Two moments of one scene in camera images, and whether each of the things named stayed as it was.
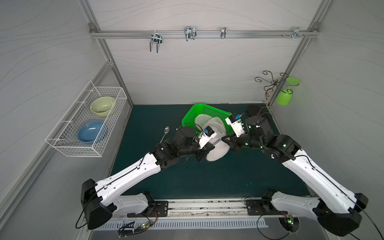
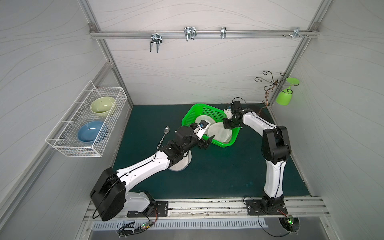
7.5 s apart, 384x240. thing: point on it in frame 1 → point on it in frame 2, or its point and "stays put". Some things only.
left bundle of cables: [125, 231] stays put
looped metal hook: [190, 32] stays put
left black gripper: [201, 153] → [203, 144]
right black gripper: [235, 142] → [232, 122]
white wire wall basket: [87, 125] stays put
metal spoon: [166, 130] stays put
